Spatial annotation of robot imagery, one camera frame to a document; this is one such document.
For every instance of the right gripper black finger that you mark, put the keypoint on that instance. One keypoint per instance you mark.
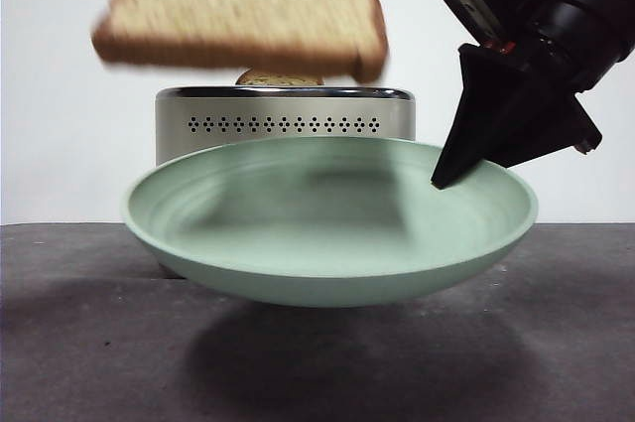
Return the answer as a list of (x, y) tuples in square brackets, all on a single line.
[(560, 134), (483, 104)]

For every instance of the pale green round plate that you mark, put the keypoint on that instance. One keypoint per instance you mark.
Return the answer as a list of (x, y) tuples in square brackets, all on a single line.
[(322, 263)]

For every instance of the toasted bread slice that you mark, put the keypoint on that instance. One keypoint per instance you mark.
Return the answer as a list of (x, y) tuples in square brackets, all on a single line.
[(238, 10), (278, 78)]

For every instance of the cream two-slot toaster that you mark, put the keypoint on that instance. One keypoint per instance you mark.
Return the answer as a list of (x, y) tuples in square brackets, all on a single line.
[(223, 109)]

